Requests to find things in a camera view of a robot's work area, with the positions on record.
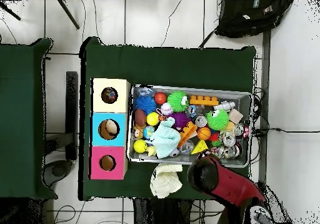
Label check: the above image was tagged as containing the green spiky ball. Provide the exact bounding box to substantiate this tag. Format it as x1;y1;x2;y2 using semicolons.
166;91;189;113
206;108;230;131

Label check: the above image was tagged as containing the mint green cloth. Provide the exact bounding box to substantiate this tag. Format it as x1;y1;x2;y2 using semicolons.
149;116;181;159

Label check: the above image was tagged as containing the cream knitted cloth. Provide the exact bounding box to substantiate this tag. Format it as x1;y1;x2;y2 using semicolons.
149;163;184;199

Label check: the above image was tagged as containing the multicolour patterned cloth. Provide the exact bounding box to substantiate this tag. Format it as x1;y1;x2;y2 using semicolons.
101;87;118;104

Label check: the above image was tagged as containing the wooden box with three holes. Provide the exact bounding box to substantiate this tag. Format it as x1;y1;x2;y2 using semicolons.
89;77;131;180

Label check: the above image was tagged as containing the purple spiky ball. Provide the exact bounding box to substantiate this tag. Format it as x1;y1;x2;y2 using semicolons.
169;112;192;131

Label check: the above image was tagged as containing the brown toy football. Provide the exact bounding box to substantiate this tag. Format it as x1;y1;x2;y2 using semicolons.
134;108;148;127

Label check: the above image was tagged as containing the blue spiky ball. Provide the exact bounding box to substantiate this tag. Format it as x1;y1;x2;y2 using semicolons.
134;94;158;116

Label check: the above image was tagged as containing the black flat panel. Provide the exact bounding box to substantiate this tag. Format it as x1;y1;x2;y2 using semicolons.
65;71;79;161

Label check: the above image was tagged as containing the black backpack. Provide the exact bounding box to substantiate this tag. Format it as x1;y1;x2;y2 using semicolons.
214;0;294;39

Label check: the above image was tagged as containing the grey stand base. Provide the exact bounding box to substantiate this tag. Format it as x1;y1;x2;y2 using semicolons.
43;160;73;187

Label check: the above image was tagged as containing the green cloth side table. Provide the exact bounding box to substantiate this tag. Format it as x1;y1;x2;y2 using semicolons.
0;38;58;200

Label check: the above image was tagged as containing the black rod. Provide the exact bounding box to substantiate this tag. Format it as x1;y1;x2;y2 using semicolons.
57;0;81;30
0;2;21;21

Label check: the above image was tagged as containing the silver wire mesh bin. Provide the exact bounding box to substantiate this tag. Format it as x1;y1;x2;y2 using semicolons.
127;84;253;168

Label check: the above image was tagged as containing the black floor cable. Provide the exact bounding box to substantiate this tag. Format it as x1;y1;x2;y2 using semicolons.
252;127;320;135

